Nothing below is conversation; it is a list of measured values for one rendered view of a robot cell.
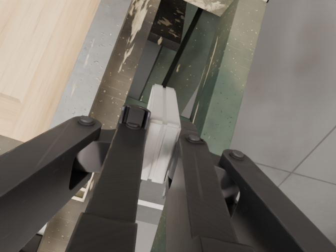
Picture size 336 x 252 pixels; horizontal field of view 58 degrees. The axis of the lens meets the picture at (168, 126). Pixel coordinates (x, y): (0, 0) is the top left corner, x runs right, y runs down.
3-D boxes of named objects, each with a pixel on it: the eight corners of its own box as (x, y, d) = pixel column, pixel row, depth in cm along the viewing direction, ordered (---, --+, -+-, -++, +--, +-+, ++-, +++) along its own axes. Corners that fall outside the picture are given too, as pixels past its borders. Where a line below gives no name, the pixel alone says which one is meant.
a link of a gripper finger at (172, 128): (165, 123, 13) (182, 127, 13) (164, 85, 20) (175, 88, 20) (149, 182, 14) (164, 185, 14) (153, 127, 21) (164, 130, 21)
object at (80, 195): (98, 161, 53) (98, 160, 50) (84, 200, 51) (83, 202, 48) (75, 153, 52) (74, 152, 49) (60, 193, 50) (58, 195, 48)
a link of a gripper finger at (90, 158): (134, 185, 12) (59, 169, 12) (142, 136, 17) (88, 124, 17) (142, 152, 12) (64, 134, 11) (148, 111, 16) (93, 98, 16)
